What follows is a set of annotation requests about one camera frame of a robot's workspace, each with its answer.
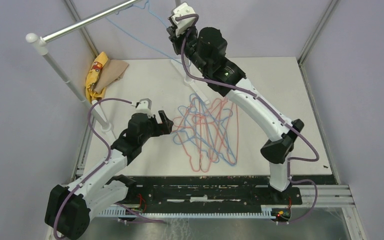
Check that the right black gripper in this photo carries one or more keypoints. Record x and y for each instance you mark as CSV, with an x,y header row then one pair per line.
x,y
176,40

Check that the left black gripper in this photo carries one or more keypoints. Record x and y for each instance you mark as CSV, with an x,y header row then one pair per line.
x,y
166,124

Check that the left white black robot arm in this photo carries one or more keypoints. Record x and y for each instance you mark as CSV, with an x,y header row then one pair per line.
x,y
70,209

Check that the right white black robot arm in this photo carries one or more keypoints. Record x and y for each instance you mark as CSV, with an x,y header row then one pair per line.
x,y
206,50

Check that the beige cloth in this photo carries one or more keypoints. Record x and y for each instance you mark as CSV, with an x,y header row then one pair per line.
x,y
113,70

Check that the yellow patterned cloth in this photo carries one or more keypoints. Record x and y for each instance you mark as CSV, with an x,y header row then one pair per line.
x,y
92,78

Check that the silver horizontal rack rod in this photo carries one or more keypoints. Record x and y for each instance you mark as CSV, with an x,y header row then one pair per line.
x,y
88,20

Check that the rear white rack post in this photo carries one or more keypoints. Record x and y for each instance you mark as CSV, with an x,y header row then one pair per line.
x,y
186,80

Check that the white rack post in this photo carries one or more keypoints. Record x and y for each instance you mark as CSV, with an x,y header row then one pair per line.
x,y
40,46
186,80

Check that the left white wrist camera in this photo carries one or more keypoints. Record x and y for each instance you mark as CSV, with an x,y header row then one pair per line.
x,y
144,106

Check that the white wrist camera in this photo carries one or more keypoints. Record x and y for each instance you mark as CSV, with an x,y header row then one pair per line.
x,y
144,106
183,17

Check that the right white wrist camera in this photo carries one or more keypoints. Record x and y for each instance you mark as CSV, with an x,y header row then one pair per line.
x,y
183,17

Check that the blue wire hanger on table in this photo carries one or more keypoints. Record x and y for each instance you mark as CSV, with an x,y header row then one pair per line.
x,y
207,133

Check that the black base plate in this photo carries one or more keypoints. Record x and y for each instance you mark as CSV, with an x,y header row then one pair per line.
x,y
207,194

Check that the white toothed cable duct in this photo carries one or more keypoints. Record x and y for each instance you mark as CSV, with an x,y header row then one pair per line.
x,y
115,211

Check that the left white rack post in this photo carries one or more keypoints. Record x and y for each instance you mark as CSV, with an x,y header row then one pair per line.
x,y
40,46

